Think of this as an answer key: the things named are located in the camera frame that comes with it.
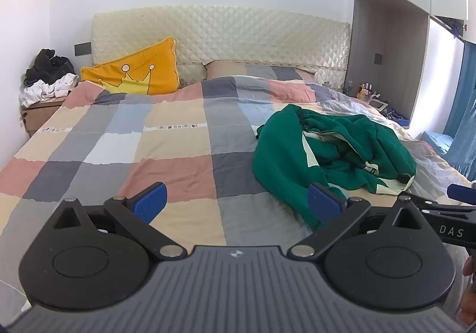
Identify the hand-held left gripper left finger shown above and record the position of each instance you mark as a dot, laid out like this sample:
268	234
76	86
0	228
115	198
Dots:
150	203

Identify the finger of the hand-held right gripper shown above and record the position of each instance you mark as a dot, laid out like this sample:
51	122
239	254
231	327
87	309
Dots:
463	193

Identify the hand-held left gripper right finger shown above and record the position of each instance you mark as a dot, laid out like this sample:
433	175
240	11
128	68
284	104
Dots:
322	203

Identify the green sweatshirt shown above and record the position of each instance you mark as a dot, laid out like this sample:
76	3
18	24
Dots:
334	154

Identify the white clothes pile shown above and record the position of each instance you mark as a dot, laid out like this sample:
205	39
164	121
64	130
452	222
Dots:
48	89

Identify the black clothes pile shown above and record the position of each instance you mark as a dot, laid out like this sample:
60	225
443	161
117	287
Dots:
46	67

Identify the person's right hand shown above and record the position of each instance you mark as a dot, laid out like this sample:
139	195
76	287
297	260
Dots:
470	281

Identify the checkered patchwork quilt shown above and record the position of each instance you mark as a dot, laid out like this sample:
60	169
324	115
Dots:
156	147

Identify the light blue cloth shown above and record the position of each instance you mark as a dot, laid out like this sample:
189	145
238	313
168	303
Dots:
436	141

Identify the blue curtain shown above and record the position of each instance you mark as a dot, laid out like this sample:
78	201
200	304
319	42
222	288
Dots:
463	109

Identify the blue box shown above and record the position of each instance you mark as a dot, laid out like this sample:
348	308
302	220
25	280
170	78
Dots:
398	119

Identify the amber bottle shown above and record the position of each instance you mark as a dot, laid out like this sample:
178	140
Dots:
360	92

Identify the yellow crown print pillow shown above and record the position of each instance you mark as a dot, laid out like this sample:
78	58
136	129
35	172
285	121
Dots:
137	72

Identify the wooden nightstand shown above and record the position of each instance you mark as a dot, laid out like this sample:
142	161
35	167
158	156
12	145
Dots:
39	115

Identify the grey wooden wardrobe panel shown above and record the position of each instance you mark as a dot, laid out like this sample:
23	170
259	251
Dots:
386	57

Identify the cream quilted headboard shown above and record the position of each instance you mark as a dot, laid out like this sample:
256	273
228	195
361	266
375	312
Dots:
238	35

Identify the black wall switch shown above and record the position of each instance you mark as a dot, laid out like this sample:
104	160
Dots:
82	48
378	58

